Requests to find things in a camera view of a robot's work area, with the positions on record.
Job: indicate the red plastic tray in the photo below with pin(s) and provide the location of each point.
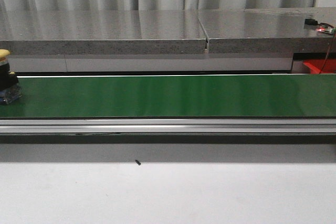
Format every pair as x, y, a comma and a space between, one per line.
317, 66

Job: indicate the grey stone slab right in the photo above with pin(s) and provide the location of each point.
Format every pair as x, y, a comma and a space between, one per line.
265, 30

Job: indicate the grey stone slab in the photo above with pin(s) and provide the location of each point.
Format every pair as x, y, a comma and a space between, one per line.
106, 32
265, 30

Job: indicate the green conveyor belt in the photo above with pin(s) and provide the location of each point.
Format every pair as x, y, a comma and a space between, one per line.
275, 95

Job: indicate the small green circuit board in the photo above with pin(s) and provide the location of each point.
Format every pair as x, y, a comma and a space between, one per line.
326, 30

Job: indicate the aluminium conveyor frame rail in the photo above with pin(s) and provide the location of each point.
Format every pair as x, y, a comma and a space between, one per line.
169, 126

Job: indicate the black connector plug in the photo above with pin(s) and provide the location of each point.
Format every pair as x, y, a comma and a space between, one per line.
311, 22

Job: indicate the grey stone slab left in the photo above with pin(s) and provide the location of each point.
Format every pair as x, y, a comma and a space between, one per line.
106, 32

